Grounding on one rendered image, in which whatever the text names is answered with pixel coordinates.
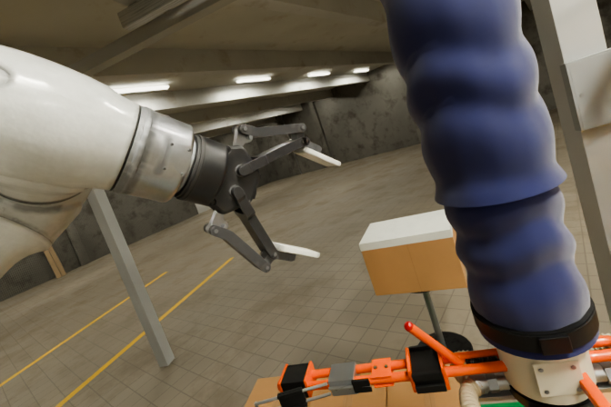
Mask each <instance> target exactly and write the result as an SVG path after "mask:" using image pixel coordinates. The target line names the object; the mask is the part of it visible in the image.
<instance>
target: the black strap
mask: <svg viewBox="0 0 611 407"><path fill-rule="evenodd" d="M470 307H471V310H472V314H473V316H474V319H475V323H476V326H477V328H478V329H479V330H480V331H481V332H482V333H483V334H484V335H485V336H486V337H487V338H489V339H491V340H492V341H494V342H497V343H499V344H501V345H503V346H505V347H508V348H511V349H514V350H518V351H522V352H533V353H542V354H543V355H544V356H547V355H556V354H564V353H572V352H573V349H576V348H578V347H580V346H582V345H585V344H586V343H588V342H590V341H591V340H592V339H593V338H594V337H595V336H596V334H597V332H598V329H599V321H598V317H597V313H596V307H595V303H594V301H593V300H592V298H591V297H590V307H589V309H588V310H587V312H586V313H585V315H584V316H583V317H582V318H581V319H580V320H579V321H577V322H575V323H572V324H569V325H568V326H565V327H563V328H560V329H558V330H553V331H545V332H521V331H517V330H513V329H509V328H506V327H503V326H499V325H496V324H493V323H491V322H489V321H488V320H487V319H486V318H484V317H483V316H482V315H480V314H479V313H477V311H476V310H475V308H474V306H473V304H472V303H471V301H470Z"/></svg>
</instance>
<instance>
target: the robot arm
mask: <svg viewBox="0 0 611 407"><path fill-rule="evenodd" d="M305 130H306V125H305V124H285V125H275V126H266V127H254V126H252V125H249V124H240V125H236V126H234V127H233V128H232V133H233V134H234V135H235V136H234V141H233V145H232V146H230V145H226V144H222V143H219V142H217V141H214V140H212V139H209V138H206V137H204V136H202V135H199V134H196V135H195V134H194V129H193V127H192V126H191V125H190V124H185V123H183V122H180V121H178V120H176V119H174V118H171V117H170V116H167V115H165V114H161V113H158V112H156V111H154V110H152V109H151V108H149V107H146V106H145V107H143V106H142V105H140V104H136V103H134V102H132V101H130V100H128V99H126V98H125V97H123V96H122V95H120V94H119V93H117V92H116V91H115V90H113V89H112V88H111V87H109V86H107V85H106V84H102V83H100V82H98V81H96V80H95V79H93V78H91V77H89V76H87V75H85V74H81V73H79V72H77V71H75V70H72V69H70V68H68V67H65V66H63V65H60V64H57V63H55V62H52V61H49V60H46V59H44V58H42V57H39V56H36V55H31V54H29V53H26V52H23V51H20V50H17V49H14V48H11V47H7V46H4V45H0V279H1V278H2V277H3V276H4V275H5V273H6V272H7V271H8V270H9V269H10V268H11V267H12V266H14V265H15V264H16V263H18V262H19V261H20V260H22V259H23V258H25V257H26V256H28V255H31V254H34V253H39V252H43V251H47V250H48V249H49V248H50V247H51V245H52V244H53V243H54V242H55V240H56V239H57V238H58V237H59V236H60V235H61V233H62V232H63V231H64V230H65V229H66V228H67V227H68V225H69V224H70V223H71V222H72V221H73V220H74V219H75V218H76V217H77V216H78V215H79V214H80V212H81V210H82V207H83V204H84V202H85V201H86V199H87V197H88V195H89V194H90V193H91V191H92V188H94V189H102V190H107V191H113V192H115V193H117V194H129V195H133V196H136V197H141V198H145V199H149V200H153V201H158V202H161V203H165V202H167V201H169V200H171V199H172V198H173V197H175V198H176V199H178V200H182V201H186V202H190V203H194V204H201V205H204V206H208V207H210V208H212V209H213V210H214V212H213V215H212V217H211V219H210V222H209V223H206V224H205V225H204V231H205V232H206V233H209V234H211V235H213V236H215V237H218V238H221V239H222V240H224V241H225V242H226V243H227V244H228V245H230V246H231V247H232V248H233V249H234V250H236V251H237V252H238V253H239V254H240V255H242V256H243V257H244V258H245V259H246V260H247V261H248V262H250V263H251V264H252V265H253V266H254V267H255V268H257V269H259V270H261V271H263V272H265V273H268V272H269V271H270V269H271V263H272V261H273V260H276V259H278V260H284V261H289V262H292V261H294V260H295V256H296V255H297V254H300V255H305V256H311V257H316V258H318V257H319V255H320V253H318V252H315V251H313V250H310V249H306V248H302V247H297V246H293V245H287V244H282V243H274V242H272V241H271V239H270V238H269V236H268V235H267V233H266V231H265V229H264V227H263V226H262V224H261V223H260V222H259V220H258V219H257V217H256V215H255V210H254V208H253V207H252V205H251V204H250V203H251V202H252V200H253V199H255V195H256V187H257V185H258V183H259V181H260V178H261V175H260V174H259V170H258V169H259V168H261V167H263V166H265V165H267V164H269V163H270V162H273V161H274V160H276V159H278V158H280V157H282V156H284V155H286V154H289V153H291V152H294V154H298V155H301V156H303V157H305V158H307V159H309V160H312V161H314V162H317V163H319V164H322V165H324V166H327V167H340V165H341V162H339V161H337V160H335V159H333V158H331V157H329V156H326V155H324V154H321V150H322V148H321V147H320V146H319V145H317V144H314V143H312V142H310V139H309V138H308V137H305V133H304V131H305ZM281 134H291V137H292V139H290V140H288V141H286V142H284V143H281V144H279V145H277V146H274V147H272V148H270V149H268V150H266V151H263V152H262V153H260V154H256V155H253V156H250V155H249V154H248V152H247V151H246V149H245V148H244V147H243V146H244V144H245V143H250V142H252V140H253V138H259V137H267V136H274V135H281ZM233 211H234V212H235V214H236V215H237V216H238V217H239V218H240V220H241V222H242V223H243V225H244V226H245V228H246V230H247V231H248V232H249V234H250V235H251V237H252V238H253V240H254V242H255V244H256V245H257V247H258V248H259V250H260V252H261V255H259V254H258V253H257V252H256V251H255V250H253V249H252V248H251V247H250V246H249V245H248V244H247V243H245V242H244V241H243V240H242V239H241V238H240V237H239V236H237V235H236V234H235V233H233V232H232V231H230V230H227V228H228V223H227V222H226V221H225V220H224V214H227V213H230V212H233Z"/></svg>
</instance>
